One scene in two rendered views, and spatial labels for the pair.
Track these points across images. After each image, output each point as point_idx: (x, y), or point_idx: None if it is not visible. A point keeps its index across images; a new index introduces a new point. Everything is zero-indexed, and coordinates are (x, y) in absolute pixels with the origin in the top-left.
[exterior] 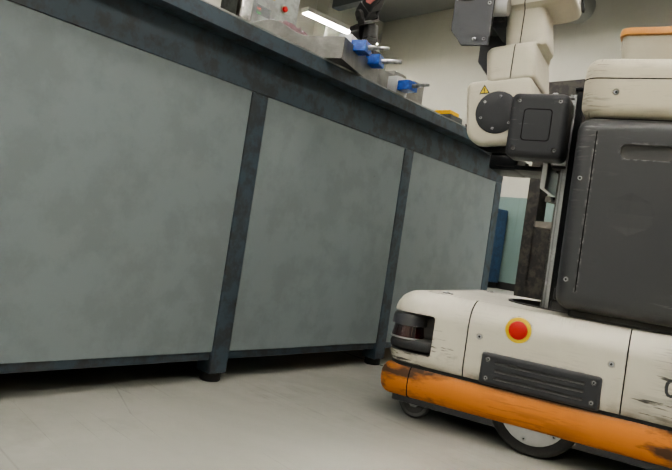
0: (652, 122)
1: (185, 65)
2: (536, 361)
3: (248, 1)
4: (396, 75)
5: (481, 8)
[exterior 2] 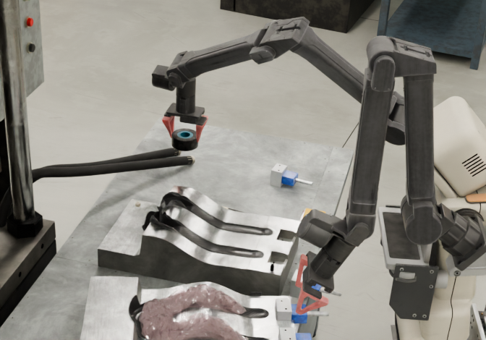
0: None
1: None
2: None
3: (23, 102)
4: (288, 256)
5: (421, 290)
